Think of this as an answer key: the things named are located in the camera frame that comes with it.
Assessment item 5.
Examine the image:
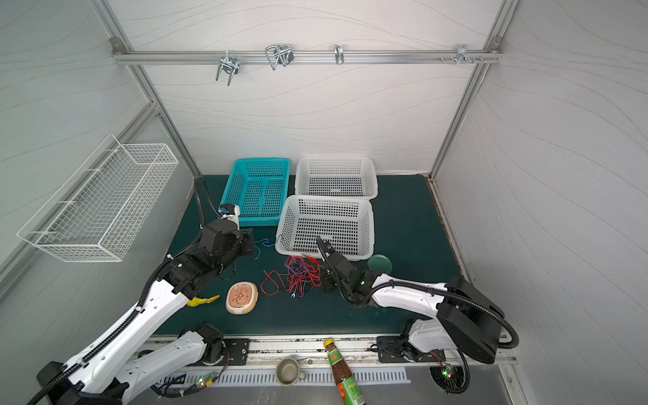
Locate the white basket far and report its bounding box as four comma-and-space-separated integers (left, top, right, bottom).
295, 155, 378, 200

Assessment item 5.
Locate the blue cable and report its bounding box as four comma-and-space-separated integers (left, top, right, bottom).
252, 236, 279, 261

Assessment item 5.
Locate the white basket near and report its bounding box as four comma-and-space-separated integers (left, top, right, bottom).
275, 195, 375, 262

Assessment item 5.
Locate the sauce bottle green label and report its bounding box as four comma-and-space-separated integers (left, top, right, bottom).
323, 339, 366, 405

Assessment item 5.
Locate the yellow banana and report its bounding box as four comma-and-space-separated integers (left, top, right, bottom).
187, 295, 220, 308

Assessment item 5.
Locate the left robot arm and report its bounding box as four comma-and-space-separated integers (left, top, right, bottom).
30, 204, 254, 404

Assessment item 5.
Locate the metal double hook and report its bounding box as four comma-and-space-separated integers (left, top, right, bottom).
264, 44, 295, 71

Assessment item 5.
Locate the metal u-bolt hook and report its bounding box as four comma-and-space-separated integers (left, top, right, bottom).
215, 53, 240, 86

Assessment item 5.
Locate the metal cross rail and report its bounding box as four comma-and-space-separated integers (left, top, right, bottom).
113, 49, 504, 66

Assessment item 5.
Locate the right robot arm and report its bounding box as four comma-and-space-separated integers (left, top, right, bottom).
317, 237, 520, 365

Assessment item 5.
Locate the clear jar green lid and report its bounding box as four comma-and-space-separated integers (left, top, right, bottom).
367, 254, 393, 274

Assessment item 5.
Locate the metal cup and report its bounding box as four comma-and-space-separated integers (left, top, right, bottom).
275, 357, 305, 386

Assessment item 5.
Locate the metal bracket hook right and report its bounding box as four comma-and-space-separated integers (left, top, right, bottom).
439, 44, 484, 65

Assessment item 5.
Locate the small metal clip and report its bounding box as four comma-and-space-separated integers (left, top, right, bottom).
334, 44, 344, 65

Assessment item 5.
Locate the teal plastic basket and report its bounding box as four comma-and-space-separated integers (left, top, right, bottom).
220, 158, 290, 227

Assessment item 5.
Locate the red cable bundle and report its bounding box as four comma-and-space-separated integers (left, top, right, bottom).
260, 254, 325, 299

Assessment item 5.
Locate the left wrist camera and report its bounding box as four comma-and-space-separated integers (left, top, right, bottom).
219, 204, 241, 227

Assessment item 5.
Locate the white wire wall basket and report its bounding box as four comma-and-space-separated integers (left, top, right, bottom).
17, 134, 178, 263

